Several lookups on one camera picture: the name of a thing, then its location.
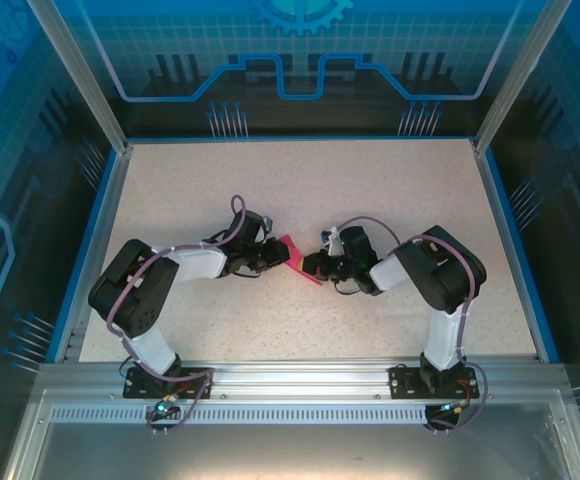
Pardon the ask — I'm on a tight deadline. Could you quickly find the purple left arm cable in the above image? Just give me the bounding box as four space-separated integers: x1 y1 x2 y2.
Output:
105 194 249 436

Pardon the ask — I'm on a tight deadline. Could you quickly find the grey metal tray panel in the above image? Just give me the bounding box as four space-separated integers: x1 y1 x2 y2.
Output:
0 389 580 480

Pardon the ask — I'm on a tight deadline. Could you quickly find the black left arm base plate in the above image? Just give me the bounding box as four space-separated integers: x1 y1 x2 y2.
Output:
122 366 216 400

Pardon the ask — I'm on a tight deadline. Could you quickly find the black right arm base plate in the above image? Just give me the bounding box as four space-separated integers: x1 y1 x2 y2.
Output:
388 364 477 400

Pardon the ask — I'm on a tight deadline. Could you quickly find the aluminium upright post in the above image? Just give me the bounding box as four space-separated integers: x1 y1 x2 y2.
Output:
24 0 134 156
472 0 574 156

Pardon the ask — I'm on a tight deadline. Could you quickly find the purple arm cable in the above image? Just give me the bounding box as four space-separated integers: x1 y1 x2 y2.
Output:
334 214 491 434
105 194 249 436

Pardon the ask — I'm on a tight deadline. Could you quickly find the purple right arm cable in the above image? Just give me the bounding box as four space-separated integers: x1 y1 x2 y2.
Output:
334 214 491 434

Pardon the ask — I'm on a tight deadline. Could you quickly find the aluminium and blue side rail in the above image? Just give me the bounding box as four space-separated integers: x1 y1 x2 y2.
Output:
44 144 134 364
469 139 564 364

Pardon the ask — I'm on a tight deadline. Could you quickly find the aluminium crossbeam rail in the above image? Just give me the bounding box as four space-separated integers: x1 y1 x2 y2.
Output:
37 357 569 401

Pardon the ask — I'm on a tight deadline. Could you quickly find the pink cloth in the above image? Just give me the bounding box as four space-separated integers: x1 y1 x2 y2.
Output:
278 233 324 290

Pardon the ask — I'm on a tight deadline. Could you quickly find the slotted grey cable duct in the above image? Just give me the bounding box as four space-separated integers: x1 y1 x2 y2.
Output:
49 403 439 426

